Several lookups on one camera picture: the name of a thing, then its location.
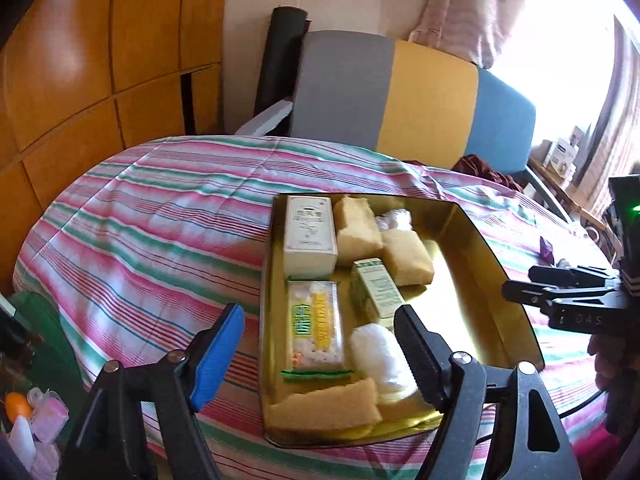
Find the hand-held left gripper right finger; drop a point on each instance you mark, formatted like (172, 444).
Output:
(420, 355)

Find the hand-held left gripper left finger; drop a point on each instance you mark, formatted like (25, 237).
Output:
(220, 355)

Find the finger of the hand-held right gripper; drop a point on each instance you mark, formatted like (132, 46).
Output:
(570, 305)
(570, 275)

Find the gold metal tray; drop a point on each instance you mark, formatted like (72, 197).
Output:
(450, 310)

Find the green carton box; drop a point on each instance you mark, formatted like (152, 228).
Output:
(377, 292)

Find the cracker packet with green edge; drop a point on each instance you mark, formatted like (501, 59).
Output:
(315, 330)

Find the small yellow sponge block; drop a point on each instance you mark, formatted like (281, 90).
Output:
(407, 257)

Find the half-round yellow sponge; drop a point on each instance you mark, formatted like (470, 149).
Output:
(325, 407)

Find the clear plastic bag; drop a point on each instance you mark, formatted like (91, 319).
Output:
(395, 220)

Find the large yellow sponge block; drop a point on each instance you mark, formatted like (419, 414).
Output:
(355, 230)

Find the white tall carton box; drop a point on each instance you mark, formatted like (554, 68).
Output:
(310, 235)

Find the person's right hand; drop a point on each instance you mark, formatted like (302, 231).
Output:
(602, 360)

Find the purple foil wrapper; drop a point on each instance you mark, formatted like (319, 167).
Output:
(547, 252)

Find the wooden desk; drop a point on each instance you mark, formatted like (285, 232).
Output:
(575, 195)

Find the grey chair armrest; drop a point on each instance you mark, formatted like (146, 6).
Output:
(547, 195)

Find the white cardboard box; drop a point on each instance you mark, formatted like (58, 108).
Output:
(562, 160)

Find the dark red cloth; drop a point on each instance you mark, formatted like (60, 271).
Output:
(485, 172)

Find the striped bedsheet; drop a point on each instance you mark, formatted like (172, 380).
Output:
(150, 240)

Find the red blanket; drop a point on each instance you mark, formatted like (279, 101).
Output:
(590, 460)

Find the green bag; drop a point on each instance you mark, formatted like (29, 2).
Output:
(45, 340)

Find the orange ball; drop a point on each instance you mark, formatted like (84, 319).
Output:
(19, 404)

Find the white plastic bottle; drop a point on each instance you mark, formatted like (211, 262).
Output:
(22, 440)

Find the grey yellow blue headboard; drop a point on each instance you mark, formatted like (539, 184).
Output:
(425, 100)

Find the black rolled mat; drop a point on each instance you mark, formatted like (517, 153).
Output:
(280, 60)

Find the wooden wardrobe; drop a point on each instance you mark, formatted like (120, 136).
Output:
(90, 60)

